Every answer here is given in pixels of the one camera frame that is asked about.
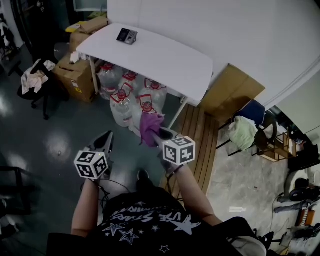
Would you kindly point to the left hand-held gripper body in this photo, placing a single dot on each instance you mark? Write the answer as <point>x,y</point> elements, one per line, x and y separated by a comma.
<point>90,165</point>

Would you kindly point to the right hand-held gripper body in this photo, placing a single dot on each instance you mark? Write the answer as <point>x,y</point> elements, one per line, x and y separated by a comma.
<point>178,150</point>

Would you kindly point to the purple cloth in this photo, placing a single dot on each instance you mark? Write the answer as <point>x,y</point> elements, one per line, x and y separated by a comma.
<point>149,127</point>

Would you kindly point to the black keypad device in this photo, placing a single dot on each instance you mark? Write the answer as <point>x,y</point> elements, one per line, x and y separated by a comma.
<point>127,36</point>

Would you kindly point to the person's left forearm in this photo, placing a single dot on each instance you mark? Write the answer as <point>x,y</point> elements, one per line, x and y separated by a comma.
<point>85,207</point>

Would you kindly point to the person's right forearm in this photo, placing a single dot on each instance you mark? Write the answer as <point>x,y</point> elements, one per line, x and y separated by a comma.
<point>193,195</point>

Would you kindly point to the pale green cloth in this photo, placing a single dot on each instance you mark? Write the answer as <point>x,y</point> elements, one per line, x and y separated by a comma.
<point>242,133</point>

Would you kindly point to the pale cloth on chair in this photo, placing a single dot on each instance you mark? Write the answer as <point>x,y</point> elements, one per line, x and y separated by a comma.
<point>35,78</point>

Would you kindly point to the wooden slat board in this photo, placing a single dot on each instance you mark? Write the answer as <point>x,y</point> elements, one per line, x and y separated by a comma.
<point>200,140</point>

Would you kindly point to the clear water jug red cap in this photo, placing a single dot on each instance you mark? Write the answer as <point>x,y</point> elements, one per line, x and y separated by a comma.
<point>122,107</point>
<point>153,93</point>
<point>130,80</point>
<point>110,80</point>
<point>140,112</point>

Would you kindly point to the white table leg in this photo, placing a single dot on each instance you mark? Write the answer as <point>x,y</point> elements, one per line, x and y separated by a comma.
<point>178,112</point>

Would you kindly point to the person's black shoe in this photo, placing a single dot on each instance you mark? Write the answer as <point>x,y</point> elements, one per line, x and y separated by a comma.
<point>143,177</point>

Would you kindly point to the large brown cardboard box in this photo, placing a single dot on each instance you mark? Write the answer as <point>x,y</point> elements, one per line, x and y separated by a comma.
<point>75,77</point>

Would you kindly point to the black office chair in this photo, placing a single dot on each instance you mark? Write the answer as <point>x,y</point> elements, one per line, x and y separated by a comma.
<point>42,95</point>

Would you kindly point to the big cardboard sheet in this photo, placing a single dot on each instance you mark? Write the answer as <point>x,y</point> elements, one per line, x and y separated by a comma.
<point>232,92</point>

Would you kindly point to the black metal stool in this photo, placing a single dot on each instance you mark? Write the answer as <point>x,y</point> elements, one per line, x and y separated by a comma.
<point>15,190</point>

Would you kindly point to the blue seat chair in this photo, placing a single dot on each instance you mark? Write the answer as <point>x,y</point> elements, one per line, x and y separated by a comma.
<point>252,111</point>

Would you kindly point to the person's black star-print shirt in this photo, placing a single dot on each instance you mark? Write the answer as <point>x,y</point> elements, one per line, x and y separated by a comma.
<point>150,230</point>

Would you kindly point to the white crumpled paper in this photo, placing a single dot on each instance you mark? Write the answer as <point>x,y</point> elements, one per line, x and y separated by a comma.
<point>75,57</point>

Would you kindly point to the black round-back chair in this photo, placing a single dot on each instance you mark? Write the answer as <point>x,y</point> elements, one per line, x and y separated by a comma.
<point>265,135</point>

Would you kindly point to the small brown cardboard box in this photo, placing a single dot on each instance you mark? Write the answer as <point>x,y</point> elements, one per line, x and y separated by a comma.
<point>78,41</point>

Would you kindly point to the wooden rack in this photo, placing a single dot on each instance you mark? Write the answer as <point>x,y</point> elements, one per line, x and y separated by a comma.
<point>282,147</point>

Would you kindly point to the yellow packet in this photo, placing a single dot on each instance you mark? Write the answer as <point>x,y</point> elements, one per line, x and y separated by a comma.
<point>73,28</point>

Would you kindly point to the blue jeans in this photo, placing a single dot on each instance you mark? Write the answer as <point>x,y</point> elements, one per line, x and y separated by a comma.
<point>291,207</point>

